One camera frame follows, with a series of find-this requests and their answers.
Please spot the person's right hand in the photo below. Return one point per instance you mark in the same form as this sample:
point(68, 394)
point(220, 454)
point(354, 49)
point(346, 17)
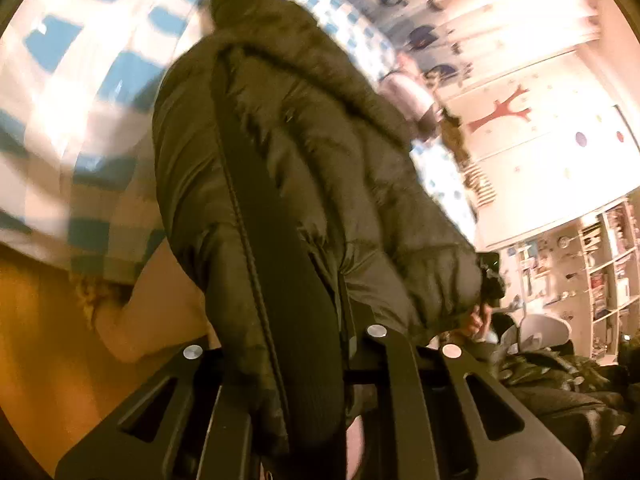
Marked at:
point(474, 322)

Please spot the blue checkered bed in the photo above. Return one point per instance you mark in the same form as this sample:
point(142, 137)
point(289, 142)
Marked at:
point(75, 110)

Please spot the striped fabric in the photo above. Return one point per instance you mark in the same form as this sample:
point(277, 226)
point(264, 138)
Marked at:
point(480, 185)

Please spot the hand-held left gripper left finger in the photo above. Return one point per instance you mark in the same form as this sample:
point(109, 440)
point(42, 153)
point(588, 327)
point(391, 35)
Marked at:
point(196, 367)

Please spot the black puffer jacket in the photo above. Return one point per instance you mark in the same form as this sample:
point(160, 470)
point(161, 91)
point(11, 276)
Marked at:
point(325, 160)

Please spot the white chair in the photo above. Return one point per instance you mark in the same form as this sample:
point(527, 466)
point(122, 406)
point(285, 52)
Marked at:
point(542, 330)

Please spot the cluttered white bookshelf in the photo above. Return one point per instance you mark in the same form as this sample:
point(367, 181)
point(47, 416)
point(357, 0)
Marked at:
point(590, 270)

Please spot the whale print curtain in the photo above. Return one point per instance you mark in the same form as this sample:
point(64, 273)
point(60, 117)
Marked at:
point(425, 35)

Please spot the brown cloth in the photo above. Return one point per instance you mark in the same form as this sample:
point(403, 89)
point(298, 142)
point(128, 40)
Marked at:
point(455, 135)

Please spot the white wardrobe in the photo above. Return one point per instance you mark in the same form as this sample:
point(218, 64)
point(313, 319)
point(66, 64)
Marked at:
point(550, 185)

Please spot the pink grey folded jacket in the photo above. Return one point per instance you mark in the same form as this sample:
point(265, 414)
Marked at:
point(410, 95)

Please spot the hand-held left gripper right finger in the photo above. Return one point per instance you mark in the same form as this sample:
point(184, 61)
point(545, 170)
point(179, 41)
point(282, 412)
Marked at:
point(400, 385)

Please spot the black clothing pile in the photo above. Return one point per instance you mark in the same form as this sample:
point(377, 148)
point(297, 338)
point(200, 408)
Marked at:
point(565, 400)

